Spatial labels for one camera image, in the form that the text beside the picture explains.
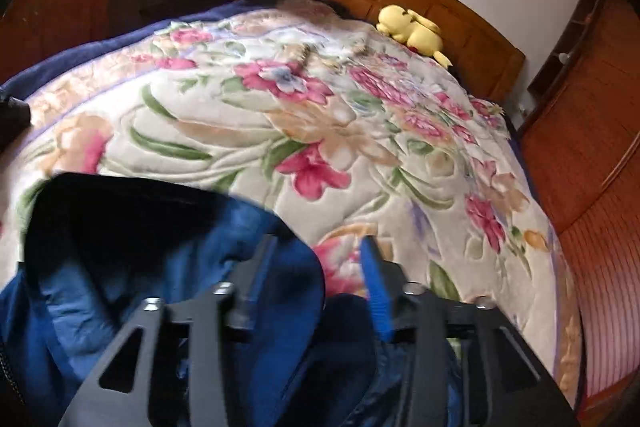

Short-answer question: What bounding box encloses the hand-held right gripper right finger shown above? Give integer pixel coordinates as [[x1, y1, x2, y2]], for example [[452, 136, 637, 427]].
[[360, 237, 581, 427]]

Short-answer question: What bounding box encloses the blue button jacket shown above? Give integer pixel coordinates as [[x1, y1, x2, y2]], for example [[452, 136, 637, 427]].
[[0, 172, 463, 427]]

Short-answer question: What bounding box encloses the brown furry pillow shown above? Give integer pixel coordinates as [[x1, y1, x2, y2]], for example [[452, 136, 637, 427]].
[[277, 0, 371, 24]]

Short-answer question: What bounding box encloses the wooden desk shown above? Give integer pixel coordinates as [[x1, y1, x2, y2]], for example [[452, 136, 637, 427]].
[[0, 0, 266, 82]]

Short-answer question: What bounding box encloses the wooden louvered wardrobe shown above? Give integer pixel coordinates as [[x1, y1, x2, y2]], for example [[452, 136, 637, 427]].
[[517, 0, 640, 427]]

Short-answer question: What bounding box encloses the yellow plush toy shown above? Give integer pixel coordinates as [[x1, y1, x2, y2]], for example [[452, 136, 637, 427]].
[[376, 4, 453, 68]]

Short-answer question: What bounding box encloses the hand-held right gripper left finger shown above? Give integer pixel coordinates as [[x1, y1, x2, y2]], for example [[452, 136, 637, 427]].
[[57, 234, 281, 427]]

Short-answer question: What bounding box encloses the floral bed blanket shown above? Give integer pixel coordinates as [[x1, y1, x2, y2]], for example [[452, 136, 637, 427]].
[[0, 4, 583, 408]]

